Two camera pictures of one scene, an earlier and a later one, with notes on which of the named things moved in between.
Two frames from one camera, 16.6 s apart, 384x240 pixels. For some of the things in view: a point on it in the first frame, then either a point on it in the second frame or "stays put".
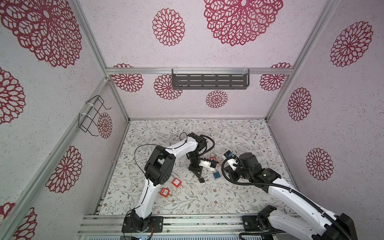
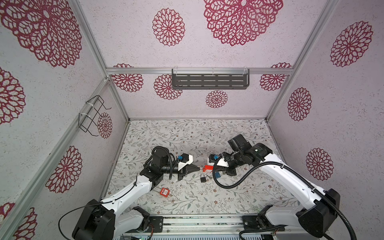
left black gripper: (195, 169) -> (188, 170)
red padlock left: (165, 192) stays put
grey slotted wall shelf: (210, 78) stays put
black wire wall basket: (87, 120) stays put
